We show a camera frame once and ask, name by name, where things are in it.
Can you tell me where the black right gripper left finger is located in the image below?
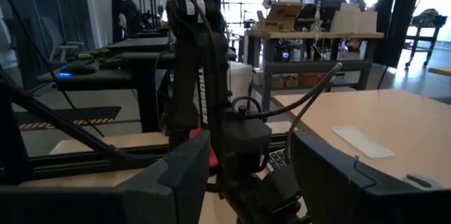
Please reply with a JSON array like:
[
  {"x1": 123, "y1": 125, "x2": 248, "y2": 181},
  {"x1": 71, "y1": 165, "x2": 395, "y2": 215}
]
[{"x1": 0, "y1": 130, "x2": 211, "y2": 224}]

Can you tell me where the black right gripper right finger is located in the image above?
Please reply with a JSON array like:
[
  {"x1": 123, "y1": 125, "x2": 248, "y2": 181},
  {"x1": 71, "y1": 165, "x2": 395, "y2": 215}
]
[{"x1": 290, "y1": 130, "x2": 451, "y2": 224}]

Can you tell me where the grey desk calculator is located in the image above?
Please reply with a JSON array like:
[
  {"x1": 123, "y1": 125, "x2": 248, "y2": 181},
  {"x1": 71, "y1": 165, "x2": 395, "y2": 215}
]
[{"x1": 266, "y1": 148, "x2": 290, "y2": 173}]

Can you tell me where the white rectangular desk plate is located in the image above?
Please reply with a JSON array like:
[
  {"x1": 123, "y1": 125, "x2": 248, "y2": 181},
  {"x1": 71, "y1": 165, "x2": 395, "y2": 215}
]
[{"x1": 330, "y1": 126, "x2": 395, "y2": 159}]

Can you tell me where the light wood desk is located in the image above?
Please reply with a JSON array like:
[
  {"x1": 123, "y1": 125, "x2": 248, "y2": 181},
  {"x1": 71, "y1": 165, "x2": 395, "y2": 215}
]
[
  {"x1": 271, "y1": 88, "x2": 451, "y2": 189},
  {"x1": 428, "y1": 67, "x2": 451, "y2": 77}
]

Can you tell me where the black yellow striped floor mat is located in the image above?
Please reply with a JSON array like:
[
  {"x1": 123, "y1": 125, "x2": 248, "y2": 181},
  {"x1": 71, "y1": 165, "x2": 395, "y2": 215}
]
[{"x1": 12, "y1": 106, "x2": 123, "y2": 132}]

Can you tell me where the small brown cardboard box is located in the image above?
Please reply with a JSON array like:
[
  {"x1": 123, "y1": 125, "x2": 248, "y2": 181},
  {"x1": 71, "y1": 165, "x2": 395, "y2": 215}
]
[
  {"x1": 273, "y1": 73, "x2": 299, "y2": 89},
  {"x1": 299, "y1": 73, "x2": 323, "y2": 89}
]

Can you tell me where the black desk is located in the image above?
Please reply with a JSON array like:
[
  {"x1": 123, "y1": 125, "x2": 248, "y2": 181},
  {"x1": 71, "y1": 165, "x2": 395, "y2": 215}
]
[{"x1": 37, "y1": 37, "x2": 237, "y2": 133}]

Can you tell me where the black mouse with blue light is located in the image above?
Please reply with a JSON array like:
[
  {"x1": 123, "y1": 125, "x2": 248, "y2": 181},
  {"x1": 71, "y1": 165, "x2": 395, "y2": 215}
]
[{"x1": 58, "y1": 62, "x2": 97, "y2": 79}]

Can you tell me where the green cloth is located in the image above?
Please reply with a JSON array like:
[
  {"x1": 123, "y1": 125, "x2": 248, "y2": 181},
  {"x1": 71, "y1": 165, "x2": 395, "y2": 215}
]
[{"x1": 77, "y1": 48, "x2": 111, "y2": 61}]

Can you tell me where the wooden workbench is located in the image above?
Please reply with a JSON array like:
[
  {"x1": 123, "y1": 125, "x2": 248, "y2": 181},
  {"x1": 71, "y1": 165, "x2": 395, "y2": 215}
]
[{"x1": 245, "y1": 30, "x2": 385, "y2": 112}]

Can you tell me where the grey chair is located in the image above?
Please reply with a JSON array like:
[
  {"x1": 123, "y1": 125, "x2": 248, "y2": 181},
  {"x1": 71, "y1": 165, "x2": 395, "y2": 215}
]
[{"x1": 49, "y1": 15, "x2": 85, "y2": 63}]

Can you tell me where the black curtain panel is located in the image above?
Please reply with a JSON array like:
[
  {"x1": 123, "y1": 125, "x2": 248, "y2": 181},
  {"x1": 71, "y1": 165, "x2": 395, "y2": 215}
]
[{"x1": 373, "y1": 0, "x2": 422, "y2": 66}]

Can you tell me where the person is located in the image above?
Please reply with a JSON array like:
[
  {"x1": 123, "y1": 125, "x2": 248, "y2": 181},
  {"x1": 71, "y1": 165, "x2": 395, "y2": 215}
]
[{"x1": 123, "y1": 0, "x2": 144, "y2": 38}]

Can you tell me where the dark wheeled cart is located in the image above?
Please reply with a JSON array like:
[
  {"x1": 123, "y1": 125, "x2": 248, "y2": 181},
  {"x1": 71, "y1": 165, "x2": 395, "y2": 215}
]
[{"x1": 404, "y1": 8, "x2": 448, "y2": 68}]

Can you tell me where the grey room divider panel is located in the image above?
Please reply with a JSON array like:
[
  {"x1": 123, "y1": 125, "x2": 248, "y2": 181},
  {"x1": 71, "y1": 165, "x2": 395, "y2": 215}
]
[{"x1": 0, "y1": 0, "x2": 96, "y2": 87}]

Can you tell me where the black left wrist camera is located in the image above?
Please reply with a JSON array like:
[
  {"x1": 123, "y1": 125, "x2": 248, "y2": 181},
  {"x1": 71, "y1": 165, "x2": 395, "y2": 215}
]
[{"x1": 220, "y1": 111, "x2": 273, "y2": 179}]

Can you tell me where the grey round cable grommet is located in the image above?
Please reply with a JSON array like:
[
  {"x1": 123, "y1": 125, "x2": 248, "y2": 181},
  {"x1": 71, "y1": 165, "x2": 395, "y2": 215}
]
[{"x1": 404, "y1": 173, "x2": 444, "y2": 190}]

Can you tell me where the black camera cable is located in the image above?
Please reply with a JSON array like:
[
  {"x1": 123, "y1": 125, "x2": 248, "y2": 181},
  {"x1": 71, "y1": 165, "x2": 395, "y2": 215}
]
[{"x1": 230, "y1": 62, "x2": 343, "y2": 119}]

